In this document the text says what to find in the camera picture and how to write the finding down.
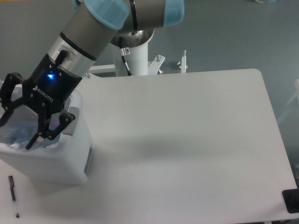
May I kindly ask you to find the black device at table edge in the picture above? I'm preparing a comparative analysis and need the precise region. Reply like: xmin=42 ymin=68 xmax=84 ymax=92
xmin=282 ymin=189 xmax=299 ymax=214

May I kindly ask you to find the white pedestal foot bracket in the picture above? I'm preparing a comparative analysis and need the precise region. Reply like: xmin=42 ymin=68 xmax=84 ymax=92
xmin=177 ymin=49 xmax=188 ymax=73

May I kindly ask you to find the white trash can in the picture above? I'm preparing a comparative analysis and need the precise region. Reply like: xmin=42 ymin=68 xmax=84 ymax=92
xmin=0 ymin=90 xmax=94 ymax=185

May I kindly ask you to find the clear plastic water bottle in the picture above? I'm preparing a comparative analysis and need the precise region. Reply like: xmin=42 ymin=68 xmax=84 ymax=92
xmin=0 ymin=121 xmax=60 ymax=149

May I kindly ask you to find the black cable on pedestal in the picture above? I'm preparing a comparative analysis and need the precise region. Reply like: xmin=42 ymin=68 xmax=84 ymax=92
xmin=118 ymin=36 xmax=134 ymax=77

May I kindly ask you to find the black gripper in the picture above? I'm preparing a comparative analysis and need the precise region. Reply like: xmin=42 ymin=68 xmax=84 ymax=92
xmin=0 ymin=53 xmax=83 ymax=150

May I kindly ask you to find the black pen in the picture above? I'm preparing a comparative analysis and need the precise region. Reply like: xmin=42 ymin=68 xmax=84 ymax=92
xmin=8 ymin=175 xmax=20 ymax=218

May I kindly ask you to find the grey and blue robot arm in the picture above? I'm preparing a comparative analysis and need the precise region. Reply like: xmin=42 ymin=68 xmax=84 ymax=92
xmin=0 ymin=0 xmax=185 ymax=149

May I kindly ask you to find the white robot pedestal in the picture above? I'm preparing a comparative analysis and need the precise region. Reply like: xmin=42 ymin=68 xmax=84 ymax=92
xmin=86 ymin=29 xmax=165 ymax=78

